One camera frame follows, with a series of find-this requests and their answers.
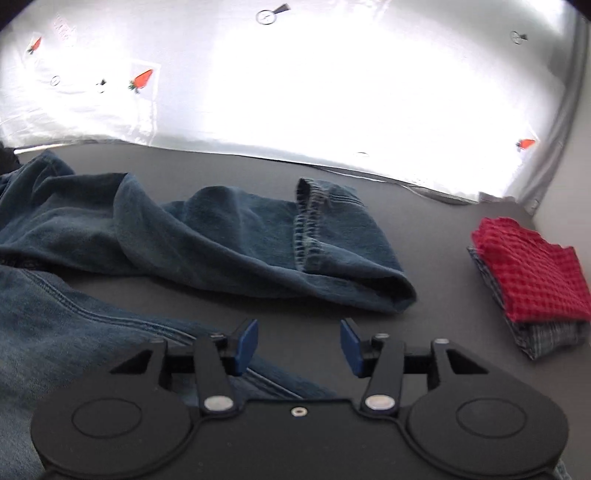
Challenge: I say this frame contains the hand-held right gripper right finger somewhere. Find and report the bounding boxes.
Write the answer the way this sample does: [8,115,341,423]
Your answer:
[340,318,490,418]

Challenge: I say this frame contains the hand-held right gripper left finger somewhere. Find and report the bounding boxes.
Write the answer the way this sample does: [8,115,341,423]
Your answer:
[109,318,259,418]

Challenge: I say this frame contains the blue denim jeans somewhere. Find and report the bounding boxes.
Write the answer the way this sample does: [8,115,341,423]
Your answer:
[0,150,419,480]

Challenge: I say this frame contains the red checked folded cloth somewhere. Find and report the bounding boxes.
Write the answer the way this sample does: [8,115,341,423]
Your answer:
[471,217,591,324]

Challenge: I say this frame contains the grey plaid folded cloth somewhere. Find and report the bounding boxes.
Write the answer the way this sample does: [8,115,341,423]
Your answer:
[466,244,591,361]

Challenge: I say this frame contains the white printed backdrop sheet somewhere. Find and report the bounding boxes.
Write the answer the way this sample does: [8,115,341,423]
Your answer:
[0,0,589,206]

